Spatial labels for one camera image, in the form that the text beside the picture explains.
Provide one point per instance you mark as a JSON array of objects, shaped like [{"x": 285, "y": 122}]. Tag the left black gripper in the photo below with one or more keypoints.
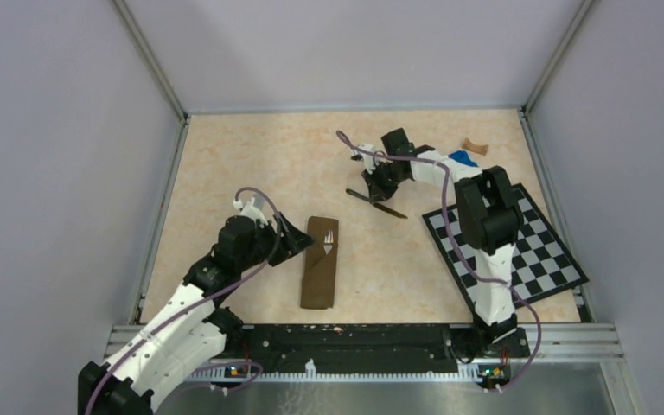
[{"x": 292, "y": 242}]

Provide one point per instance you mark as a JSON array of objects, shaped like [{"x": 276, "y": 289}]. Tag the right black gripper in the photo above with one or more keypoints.
[{"x": 378, "y": 194}]

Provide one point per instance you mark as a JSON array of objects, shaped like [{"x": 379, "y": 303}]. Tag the black-handled knife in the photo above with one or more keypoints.
[{"x": 376, "y": 205}]

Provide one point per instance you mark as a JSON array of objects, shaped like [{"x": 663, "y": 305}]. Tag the brown cloth napkin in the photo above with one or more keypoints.
[{"x": 319, "y": 270}]

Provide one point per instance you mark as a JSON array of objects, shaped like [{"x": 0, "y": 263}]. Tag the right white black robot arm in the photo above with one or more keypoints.
[{"x": 488, "y": 215}]

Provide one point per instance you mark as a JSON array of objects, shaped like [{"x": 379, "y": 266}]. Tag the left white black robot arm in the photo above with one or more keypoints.
[{"x": 192, "y": 327}]

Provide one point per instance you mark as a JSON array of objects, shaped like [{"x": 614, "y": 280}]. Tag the blue toy car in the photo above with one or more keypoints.
[{"x": 462, "y": 157}]

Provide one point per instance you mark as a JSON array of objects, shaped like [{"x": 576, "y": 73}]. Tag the small brown wooden piece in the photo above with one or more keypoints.
[{"x": 480, "y": 149}]

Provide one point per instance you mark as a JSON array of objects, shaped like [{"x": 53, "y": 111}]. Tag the black white checkerboard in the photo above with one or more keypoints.
[{"x": 542, "y": 266}]

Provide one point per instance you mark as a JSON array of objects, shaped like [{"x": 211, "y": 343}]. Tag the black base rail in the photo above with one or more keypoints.
[{"x": 374, "y": 348}]

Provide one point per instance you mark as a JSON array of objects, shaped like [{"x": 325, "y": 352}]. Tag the aluminium frame rail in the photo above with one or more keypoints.
[{"x": 573, "y": 342}]

